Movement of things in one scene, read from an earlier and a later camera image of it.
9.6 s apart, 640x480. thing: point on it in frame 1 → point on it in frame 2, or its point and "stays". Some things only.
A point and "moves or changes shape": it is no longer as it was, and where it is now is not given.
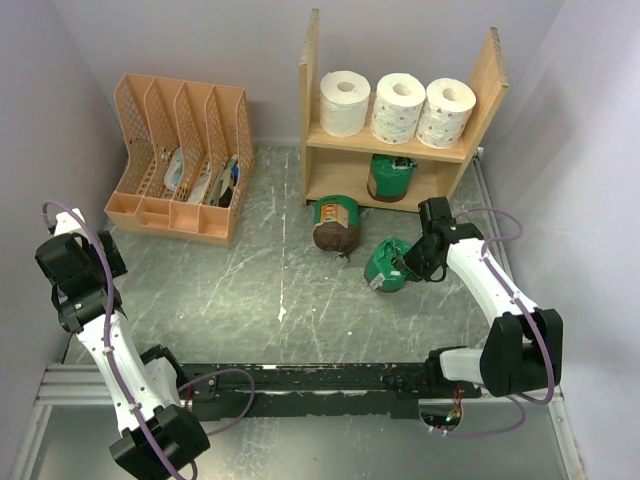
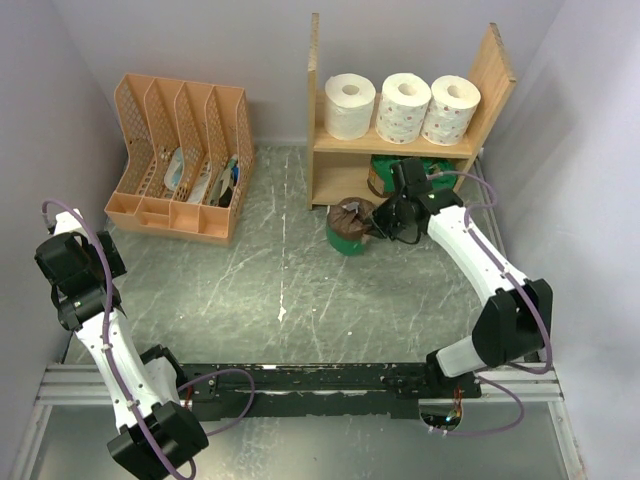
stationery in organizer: (220, 195) stays
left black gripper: (115, 265) stays
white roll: (449, 106) stays
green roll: (390, 177) stays
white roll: (343, 102) moves or changes shape
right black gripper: (417, 270) → (380, 222)
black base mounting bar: (348, 391) stays
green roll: (379, 271) → (436, 165)
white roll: (397, 108) stays
